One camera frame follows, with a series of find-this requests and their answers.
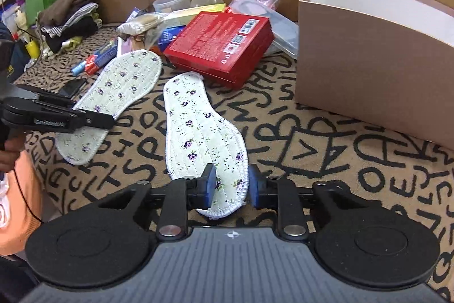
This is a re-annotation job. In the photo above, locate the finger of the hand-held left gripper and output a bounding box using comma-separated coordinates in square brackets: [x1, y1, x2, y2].
[13, 84, 77, 109]
[2, 97, 116, 134]

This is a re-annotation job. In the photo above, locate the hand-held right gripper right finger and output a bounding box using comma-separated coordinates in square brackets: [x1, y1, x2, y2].
[248, 164, 377, 243]

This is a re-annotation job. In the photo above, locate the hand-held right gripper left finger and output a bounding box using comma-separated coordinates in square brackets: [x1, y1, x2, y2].
[97, 163, 218, 243]

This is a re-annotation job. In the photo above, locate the floral white insole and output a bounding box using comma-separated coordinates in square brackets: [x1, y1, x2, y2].
[55, 49, 163, 166]
[163, 72, 248, 220]

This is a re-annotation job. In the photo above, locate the pink-brown cardboard box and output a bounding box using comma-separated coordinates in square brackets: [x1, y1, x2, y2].
[294, 0, 454, 152]

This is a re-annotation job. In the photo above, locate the person's left hand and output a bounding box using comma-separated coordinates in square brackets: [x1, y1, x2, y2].
[0, 139, 21, 173]

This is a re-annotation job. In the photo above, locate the small black phone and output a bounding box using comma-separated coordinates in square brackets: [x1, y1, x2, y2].
[58, 78, 86, 98]

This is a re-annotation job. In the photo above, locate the small yellow bottle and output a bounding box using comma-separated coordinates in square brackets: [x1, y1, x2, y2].
[24, 39, 40, 58]

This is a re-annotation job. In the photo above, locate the toothpaste tube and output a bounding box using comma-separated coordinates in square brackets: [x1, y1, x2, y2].
[70, 39, 119, 76]

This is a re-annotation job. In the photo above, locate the stack of folded clothes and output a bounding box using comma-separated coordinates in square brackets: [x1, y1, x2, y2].
[37, 0, 104, 55]

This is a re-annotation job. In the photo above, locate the orange garment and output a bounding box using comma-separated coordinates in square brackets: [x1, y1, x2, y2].
[0, 150, 44, 256]

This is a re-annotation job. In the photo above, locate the beige item in plastic bag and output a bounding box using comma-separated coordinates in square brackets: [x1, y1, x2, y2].
[116, 12, 168, 37]

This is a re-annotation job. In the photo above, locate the blue packet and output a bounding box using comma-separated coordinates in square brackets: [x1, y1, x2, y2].
[155, 25, 187, 52]

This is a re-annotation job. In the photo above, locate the red flat box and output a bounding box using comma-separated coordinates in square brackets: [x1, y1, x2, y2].
[163, 11, 275, 91]

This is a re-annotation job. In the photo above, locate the clear plastic tub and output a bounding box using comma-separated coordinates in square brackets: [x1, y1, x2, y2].
[152, 0, 191, 14]

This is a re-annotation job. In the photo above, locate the clear plastic lidded box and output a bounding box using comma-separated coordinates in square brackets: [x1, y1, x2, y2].
[264, 10, 300, 59]

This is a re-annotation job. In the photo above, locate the long yellow box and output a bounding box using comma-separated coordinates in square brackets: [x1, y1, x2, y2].
[166, 3, 228, 27]

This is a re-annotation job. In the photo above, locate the clear zip bag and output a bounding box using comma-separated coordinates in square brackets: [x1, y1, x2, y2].
[229, 0, 281, 20]

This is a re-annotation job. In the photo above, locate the thin black cable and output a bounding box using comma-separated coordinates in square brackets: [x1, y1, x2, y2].
[13, 171, 44, 223]

